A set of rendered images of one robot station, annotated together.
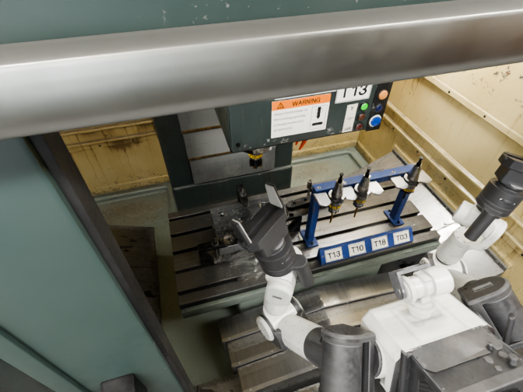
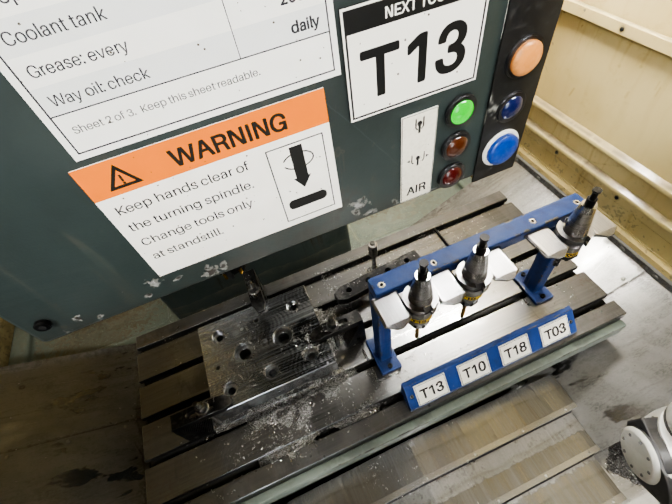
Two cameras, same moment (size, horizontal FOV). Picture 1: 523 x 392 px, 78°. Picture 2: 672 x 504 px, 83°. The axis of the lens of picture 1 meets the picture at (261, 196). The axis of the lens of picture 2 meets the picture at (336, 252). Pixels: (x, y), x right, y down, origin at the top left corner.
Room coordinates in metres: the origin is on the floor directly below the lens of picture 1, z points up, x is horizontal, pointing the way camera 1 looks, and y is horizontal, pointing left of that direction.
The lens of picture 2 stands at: (0.53, -0.17, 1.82)
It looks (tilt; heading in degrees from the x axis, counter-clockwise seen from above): 52 degrees down; 3
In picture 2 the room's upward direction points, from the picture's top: 12 degrees counter-clockwise
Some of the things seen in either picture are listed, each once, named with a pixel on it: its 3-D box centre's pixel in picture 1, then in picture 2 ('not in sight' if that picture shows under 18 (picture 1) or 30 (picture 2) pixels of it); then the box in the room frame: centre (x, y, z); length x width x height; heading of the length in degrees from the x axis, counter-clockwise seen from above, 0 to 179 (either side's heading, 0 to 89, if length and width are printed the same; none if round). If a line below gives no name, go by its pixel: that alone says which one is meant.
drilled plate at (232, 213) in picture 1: (247, 224); (265, 348); (0.94, 0.07, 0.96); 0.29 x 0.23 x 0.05; 106
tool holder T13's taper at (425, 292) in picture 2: (338, 187); (421, 286); (0.87, -0.29, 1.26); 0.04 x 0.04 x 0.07
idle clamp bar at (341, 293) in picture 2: (310, 202); (378, 281); (1.10, -0.24, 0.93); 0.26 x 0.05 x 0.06; 111
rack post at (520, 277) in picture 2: (402, 196); (549, 253); (1.03, -0.64, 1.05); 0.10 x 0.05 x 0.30; 16
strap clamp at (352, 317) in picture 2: (286, 220); (337, 331); (0.95, -0.11, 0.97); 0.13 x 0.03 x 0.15; 106
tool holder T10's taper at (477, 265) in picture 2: (365, 182); (477, 262); (0.90, -0.39, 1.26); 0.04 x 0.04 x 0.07
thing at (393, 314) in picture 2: (323, 199); (392, 312); (0.85, -0.23, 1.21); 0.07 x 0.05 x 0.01; 16
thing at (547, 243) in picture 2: (399, 183); (548, 244); (0.94, -0.55, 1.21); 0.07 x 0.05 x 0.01; 16
